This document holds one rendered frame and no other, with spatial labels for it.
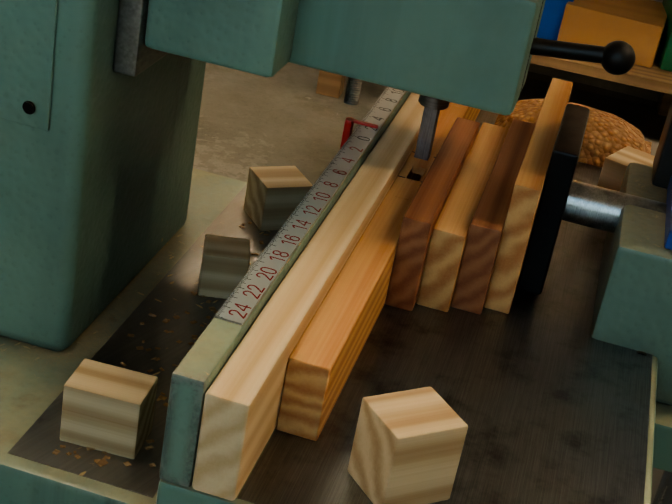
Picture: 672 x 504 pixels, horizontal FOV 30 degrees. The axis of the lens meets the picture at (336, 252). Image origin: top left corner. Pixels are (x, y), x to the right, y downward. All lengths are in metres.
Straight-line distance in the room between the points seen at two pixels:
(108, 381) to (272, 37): 0.21
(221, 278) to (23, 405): 0.19
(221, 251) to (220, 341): 0.34
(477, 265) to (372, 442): 0.19
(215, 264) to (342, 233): 0.23
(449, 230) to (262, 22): 0.16
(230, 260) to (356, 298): 0.26
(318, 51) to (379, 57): 0.04
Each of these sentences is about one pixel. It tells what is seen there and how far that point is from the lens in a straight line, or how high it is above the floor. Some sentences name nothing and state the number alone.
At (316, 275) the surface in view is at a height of 0.95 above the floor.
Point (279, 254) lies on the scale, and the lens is 0.62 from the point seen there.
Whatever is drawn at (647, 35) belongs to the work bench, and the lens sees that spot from 3.70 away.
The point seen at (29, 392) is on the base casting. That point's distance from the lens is 0.77.
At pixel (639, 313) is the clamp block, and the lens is 0.72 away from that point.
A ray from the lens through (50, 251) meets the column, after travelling 0.77.
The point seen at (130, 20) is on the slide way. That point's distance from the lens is 0.74.
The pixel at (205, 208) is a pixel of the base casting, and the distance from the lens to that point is 1.01.
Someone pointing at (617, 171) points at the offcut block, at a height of 0.93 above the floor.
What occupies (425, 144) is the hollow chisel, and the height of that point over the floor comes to 0.96.
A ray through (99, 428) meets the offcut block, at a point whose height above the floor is 0.82.
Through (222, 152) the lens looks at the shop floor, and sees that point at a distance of 3.18.
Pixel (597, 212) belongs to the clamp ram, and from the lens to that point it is 0.76.
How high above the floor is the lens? 1.24
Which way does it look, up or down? 26 degrees down
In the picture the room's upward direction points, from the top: 11 degrees clockwise
